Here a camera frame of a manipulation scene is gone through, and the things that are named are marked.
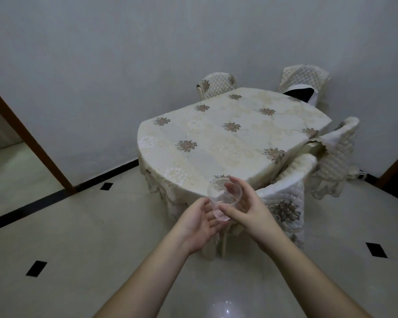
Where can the person's left hand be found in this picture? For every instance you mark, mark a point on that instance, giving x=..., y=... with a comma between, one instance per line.
x=194, y=228

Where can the person's right hand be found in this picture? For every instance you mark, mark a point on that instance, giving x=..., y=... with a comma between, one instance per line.
x=252, y=216

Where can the person's left thumb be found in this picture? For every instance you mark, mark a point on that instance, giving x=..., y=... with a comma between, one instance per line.
x=201, y=203

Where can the person's right thumb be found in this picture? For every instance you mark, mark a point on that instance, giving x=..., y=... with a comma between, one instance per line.
x=231, y=210

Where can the clear plastic cup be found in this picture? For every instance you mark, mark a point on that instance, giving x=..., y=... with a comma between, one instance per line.
x=223, y=197

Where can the person's right forearm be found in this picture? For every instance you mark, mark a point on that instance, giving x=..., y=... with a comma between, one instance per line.
x=311, y=281

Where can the person's left forearm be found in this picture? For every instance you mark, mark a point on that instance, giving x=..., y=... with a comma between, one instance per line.
x=149, y=281

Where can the chair with quilted floral cover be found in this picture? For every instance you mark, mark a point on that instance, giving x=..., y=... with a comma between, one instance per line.
x=340, y=152
x=303, y=76
x=215, y=84
x=287, y=198

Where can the cream floral tablecloth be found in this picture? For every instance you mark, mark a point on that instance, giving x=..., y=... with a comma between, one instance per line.
x=225, y=135

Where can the black and white cloth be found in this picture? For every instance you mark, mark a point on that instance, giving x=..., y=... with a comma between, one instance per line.
x=300, y=93

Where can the black skirting strip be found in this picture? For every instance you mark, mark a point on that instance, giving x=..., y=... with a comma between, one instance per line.
x=53, y=198

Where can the brown wooden door frame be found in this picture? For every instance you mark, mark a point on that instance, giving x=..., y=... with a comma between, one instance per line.
x=33, y=142
x=393, y=168

